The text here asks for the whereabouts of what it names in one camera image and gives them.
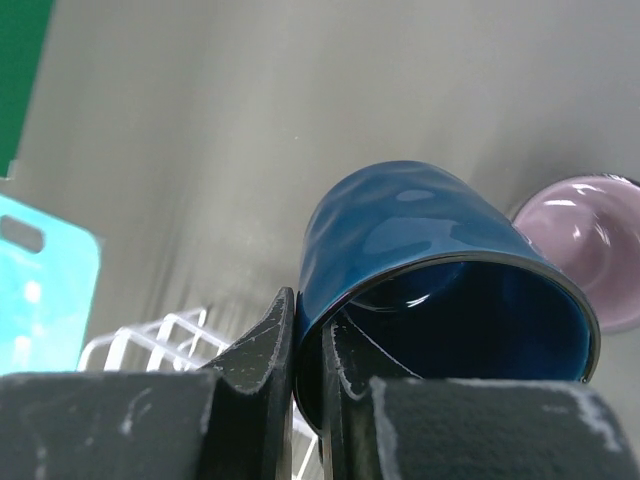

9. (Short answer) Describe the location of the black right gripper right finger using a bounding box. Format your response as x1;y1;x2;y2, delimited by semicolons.
321;320;639;479

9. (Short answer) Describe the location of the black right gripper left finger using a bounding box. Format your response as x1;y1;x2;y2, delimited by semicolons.
1;287;295;479

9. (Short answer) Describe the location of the dark blue ceramic mug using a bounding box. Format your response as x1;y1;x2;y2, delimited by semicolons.
294;161;601;429

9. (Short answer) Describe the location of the lilac ceramic mug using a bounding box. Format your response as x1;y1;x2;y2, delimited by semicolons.
512;173;639;333

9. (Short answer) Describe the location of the teal cutting board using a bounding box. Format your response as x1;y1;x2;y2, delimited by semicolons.
1;195;101;375

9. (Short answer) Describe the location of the green lever arch binder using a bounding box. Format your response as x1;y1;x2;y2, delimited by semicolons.
0;0;55;179

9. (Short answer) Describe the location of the white wire dish rack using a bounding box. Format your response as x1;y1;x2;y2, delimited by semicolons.
77;300;317;479

